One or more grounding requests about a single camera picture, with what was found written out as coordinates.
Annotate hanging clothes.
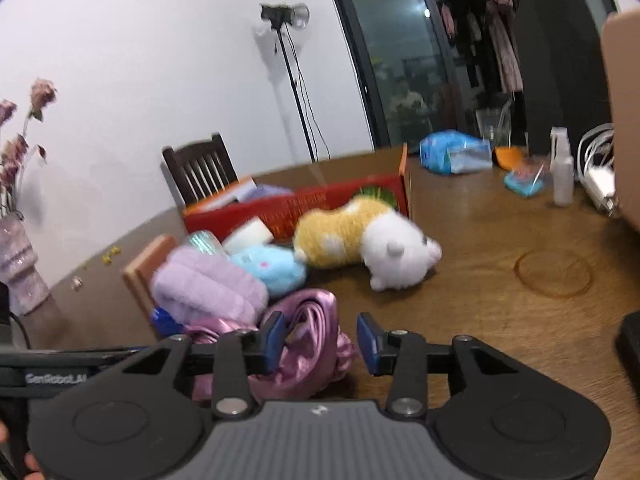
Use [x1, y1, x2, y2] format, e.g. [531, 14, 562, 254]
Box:
[439, 0, 527, 97]

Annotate orange white tissue pack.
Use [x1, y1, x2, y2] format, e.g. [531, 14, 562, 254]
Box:
[186, 177, 257, 212]

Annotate small blue packet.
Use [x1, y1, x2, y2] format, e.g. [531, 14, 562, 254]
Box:
[503, 164, 549, 199]

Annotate pink glittery vase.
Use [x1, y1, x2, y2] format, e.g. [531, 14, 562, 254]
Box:
[0, 209, 52, 317]

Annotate dark wooden chair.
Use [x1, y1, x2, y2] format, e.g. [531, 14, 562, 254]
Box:
[161, 132, 241, 207]

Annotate white charger cables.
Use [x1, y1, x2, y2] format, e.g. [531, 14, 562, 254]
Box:
[576, 124, 622, 217]

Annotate pink satin cloth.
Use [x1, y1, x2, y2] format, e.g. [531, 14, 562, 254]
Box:
[187, 289, 360, 405]

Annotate yellow white hamster plush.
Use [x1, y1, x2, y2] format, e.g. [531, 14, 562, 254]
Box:
[292, 196, 444, 292]

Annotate black cable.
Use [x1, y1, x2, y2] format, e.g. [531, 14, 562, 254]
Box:
[9, 312, 32, 350]

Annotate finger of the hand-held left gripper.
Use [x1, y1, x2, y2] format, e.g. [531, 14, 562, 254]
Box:
[110, 344, 162, 377]

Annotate orange cloth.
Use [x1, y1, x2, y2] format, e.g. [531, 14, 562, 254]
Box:
[492, 145, 529, 169]

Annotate white sponge block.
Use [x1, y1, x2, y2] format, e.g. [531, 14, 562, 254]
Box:
[222, 216, 275, 257]

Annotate black light stand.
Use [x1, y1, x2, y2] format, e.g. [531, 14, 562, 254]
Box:
[259, 2, 332, 163]

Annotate glass sliding door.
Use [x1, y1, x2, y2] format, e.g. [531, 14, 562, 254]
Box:
[321, 0, 477, 152]

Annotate white spray bottle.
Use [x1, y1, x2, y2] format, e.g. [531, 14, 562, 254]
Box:
[549, 127, 575, 207]

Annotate orange wooden board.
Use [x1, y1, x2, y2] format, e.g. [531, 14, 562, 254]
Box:
[122, 234, 181, 342]

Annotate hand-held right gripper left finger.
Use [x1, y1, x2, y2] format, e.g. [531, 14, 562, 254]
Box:
[120, 312, 287, 418]

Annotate light blue wipes package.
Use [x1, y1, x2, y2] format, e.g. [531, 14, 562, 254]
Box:
[418, 129, 494, 177]

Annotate red cardboard box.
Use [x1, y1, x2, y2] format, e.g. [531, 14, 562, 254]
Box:
[181, 142, 414, 242]

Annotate blue plush toy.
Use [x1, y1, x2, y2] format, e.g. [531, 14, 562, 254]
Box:
[230, 245, 309, 302]

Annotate person's left hand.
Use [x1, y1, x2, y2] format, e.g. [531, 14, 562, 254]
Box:
[0, 422, 42, 478]

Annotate purple cloth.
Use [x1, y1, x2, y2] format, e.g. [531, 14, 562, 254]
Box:
[249, 184, 297, 199]

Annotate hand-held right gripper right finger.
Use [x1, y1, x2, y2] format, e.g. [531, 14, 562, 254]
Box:
[357, 312, 521, 418]

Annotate black office chair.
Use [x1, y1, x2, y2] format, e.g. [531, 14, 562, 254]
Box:
[514, 0, 614, 157]

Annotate tan cardboard carton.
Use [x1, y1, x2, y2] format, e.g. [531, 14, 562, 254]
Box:
[600, 10, 640, 234]

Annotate purple fluffy towel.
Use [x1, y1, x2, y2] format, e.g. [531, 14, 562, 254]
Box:
[151, 245, 269, 327]

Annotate clear plastic cup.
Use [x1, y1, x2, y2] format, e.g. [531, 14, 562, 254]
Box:
[182, 230, 224, 262]

